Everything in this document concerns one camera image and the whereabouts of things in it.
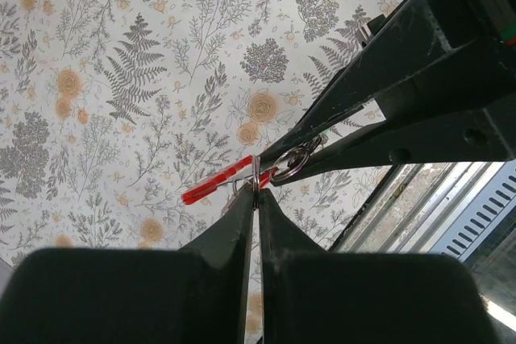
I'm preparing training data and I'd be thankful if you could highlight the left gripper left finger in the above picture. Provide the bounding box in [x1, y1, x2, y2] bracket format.
[1, 187, 253, 343]

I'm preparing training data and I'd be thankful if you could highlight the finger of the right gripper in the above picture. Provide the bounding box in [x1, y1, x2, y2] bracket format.
[260, 0, 515, 163]
[273, 93, 515, 187]

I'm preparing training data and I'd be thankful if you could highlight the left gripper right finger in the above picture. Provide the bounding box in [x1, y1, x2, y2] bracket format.
[259, 189, 498, 343]

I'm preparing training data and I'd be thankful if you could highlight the metal key holder red handle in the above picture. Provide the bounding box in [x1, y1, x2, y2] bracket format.
[271, 134, 328, 182]

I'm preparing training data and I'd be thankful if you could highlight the red key tag with key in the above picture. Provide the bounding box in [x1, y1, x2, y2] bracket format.
[181, 155, 279, 209]

